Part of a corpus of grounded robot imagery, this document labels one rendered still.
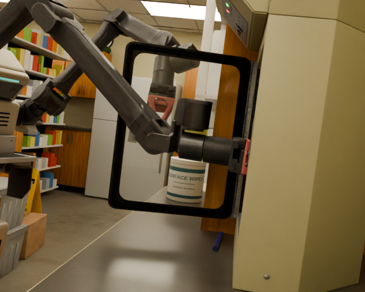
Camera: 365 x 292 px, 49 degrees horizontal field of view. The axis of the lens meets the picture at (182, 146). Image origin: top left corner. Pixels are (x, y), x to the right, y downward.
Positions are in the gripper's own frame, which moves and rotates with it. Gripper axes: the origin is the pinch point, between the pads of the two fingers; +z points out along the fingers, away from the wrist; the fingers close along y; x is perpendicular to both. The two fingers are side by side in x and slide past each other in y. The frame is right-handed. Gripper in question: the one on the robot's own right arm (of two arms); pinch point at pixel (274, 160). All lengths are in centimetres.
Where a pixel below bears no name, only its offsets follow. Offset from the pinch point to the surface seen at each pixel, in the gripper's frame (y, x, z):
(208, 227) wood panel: 22.4, 21.9, -11.8
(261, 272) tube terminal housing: -14.7, 18.5, -0.7
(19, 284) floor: 169, 122, -136
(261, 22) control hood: -9.0, -24.7, -7.4
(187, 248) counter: 3.6, 22.7, -15.0
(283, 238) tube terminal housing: -14.7, 12.1, 2.0
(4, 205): 165, 69, -151
